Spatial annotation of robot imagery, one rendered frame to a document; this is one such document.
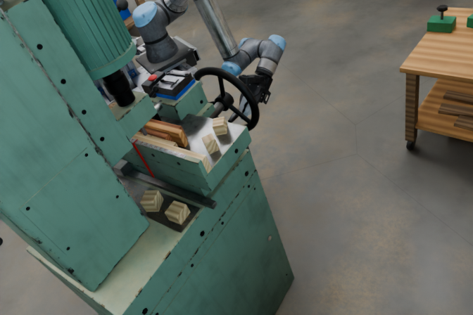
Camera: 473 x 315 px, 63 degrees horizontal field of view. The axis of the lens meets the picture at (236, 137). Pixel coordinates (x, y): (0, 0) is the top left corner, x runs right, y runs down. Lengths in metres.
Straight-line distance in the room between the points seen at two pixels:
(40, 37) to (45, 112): 0.15
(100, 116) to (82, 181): 0.16
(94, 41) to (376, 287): 1.40
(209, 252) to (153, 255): 0.19
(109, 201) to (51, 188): 0.16
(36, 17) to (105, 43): 0.15
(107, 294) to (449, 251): 1.36
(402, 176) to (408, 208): 0.20
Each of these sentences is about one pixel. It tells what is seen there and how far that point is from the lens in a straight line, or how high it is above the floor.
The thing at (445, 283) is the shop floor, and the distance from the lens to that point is 1.80.
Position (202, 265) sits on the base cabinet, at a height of 0.65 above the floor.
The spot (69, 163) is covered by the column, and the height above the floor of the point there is 1.12.
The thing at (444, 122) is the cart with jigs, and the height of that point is 0.18.
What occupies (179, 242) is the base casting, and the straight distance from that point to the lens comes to 1.04.
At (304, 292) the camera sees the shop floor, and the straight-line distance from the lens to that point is 1.77.
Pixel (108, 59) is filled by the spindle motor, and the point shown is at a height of 1.24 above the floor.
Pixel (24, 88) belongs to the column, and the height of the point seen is 1.30.
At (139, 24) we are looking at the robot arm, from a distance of 1.77.
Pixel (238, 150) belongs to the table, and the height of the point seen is 0.86.
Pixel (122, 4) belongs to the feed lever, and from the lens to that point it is 1.23.
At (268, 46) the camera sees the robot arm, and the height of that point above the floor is 0.85.
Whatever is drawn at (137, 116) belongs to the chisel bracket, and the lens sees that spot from 1.07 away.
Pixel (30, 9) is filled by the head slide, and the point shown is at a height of 1.40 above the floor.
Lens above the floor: 1.58
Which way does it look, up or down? 39 degrees down
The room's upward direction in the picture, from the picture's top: 20 degrees counter-clockwise
